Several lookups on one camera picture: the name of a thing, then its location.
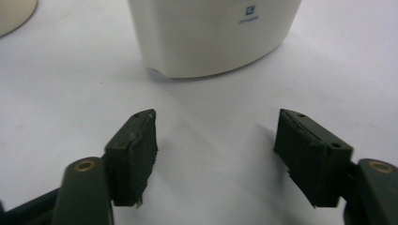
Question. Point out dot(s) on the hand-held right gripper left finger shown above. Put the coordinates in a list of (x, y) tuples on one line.
[(131, 156)]

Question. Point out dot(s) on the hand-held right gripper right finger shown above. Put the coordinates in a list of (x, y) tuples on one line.
[(313, 162)]

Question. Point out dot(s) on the white spray bottle blue cap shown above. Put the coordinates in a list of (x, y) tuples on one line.
[(12, 14)]

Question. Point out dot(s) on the cream pump bottle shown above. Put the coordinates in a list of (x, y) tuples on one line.
[(212, 37)]

